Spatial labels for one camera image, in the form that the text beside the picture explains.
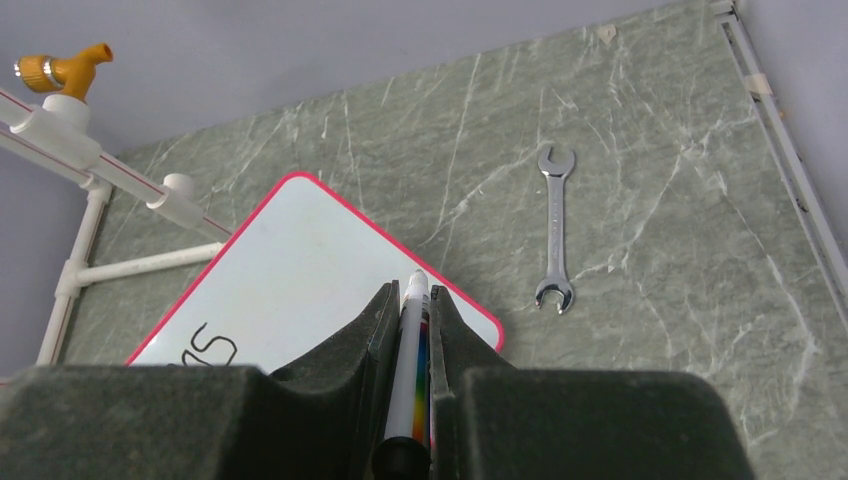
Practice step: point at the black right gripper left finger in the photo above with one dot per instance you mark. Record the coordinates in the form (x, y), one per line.
(314, 418)

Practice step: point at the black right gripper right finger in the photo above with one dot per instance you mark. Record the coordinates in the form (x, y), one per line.
(492, 420)

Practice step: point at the black whiteboard marker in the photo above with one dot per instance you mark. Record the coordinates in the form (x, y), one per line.
(403, 451)

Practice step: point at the red framed whiteboard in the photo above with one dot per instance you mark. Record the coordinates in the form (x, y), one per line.
(302, 266)

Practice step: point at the silver combination wrench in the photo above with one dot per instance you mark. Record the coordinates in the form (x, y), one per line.
(556, 280)

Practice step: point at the white slanted corner pipe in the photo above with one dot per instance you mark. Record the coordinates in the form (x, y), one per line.
(76, 274)

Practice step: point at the white vertical pvc pipe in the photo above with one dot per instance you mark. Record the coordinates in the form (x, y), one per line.
(57, 129)

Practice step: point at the orange pipe clamp knob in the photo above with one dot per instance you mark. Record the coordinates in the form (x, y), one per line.
(71, 76)

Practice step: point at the aluminium frame rail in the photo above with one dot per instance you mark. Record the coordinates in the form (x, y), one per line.
(788, 158)

